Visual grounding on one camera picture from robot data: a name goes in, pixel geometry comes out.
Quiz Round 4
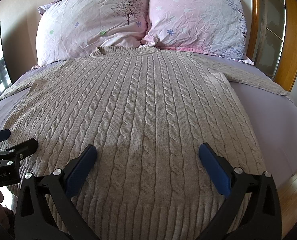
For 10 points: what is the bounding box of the beige cable-knit sweater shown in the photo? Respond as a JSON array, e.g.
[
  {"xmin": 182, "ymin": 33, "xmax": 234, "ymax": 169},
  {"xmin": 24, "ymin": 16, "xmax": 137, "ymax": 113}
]
[{"xmin": 0, "ymin": 47, "xmax": 291, "ymax": 239}]

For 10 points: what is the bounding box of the lavender bed sheet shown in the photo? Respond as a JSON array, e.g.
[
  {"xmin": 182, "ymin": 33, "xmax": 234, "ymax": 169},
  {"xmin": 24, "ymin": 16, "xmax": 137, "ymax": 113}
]
[{"xmin": 0, "ymin": 54, "xmax": 297, "ymax": 188}]

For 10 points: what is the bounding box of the pink tree-print pillow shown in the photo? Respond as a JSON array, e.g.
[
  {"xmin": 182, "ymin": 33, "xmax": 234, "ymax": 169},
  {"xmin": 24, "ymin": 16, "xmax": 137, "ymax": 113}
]
[{"xmin": 36, "ymin": 0, "xmax": 148, "ymax": 66}]

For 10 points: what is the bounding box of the pink flower-print pillow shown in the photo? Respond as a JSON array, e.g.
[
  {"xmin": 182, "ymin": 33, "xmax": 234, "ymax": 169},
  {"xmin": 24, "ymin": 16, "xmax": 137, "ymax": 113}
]
[{"xmin": 141, "ymin": 0, "xmax": 253, "ymax": 64}]

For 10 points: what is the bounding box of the wooden headboard frame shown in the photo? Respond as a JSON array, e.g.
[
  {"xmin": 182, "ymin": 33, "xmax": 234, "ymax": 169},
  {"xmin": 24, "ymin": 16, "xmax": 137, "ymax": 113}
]
[{"xmin": 203, "ymin": 0, "xmax": 297, "ymax": 93}]

